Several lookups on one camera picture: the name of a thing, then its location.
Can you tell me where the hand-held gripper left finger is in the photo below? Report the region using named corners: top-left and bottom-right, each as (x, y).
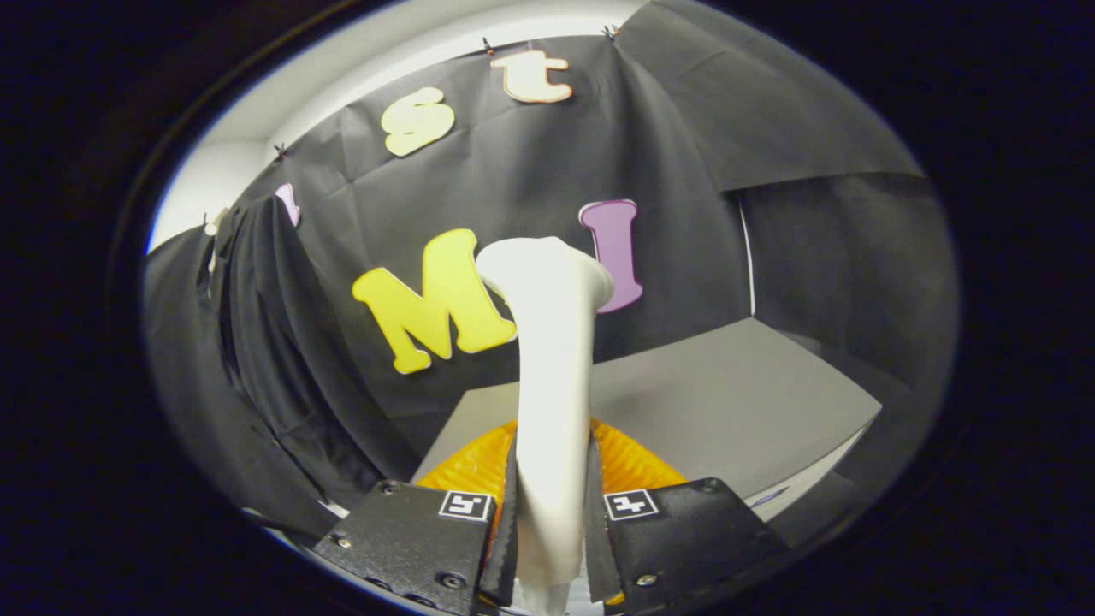
top-left (312, 419), bottom-right (520, 616)

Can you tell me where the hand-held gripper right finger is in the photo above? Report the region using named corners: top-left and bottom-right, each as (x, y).
top-left (586, 418), bottom-right (790, 610)

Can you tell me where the black suit jacket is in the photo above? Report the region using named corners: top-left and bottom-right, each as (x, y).
top-left (210, 197), bottom-right (420, 510)

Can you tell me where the grey cabinet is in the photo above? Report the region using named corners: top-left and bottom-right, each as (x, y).
top-left (411, 317), bottom-right (884, 523)

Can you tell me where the black backdrop cloth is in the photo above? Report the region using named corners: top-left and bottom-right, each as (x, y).
top-left (144, 0), bottom-right (959, 548)

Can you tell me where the white cable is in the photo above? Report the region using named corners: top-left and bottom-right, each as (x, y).
top-left (737, 198), bottom-right (757, 317)

